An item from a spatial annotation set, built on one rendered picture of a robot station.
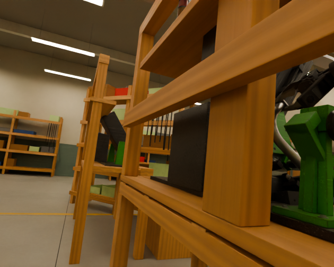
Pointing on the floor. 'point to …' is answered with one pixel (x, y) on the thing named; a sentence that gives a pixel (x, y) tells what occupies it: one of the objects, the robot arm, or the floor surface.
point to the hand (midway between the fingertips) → (280, 105)
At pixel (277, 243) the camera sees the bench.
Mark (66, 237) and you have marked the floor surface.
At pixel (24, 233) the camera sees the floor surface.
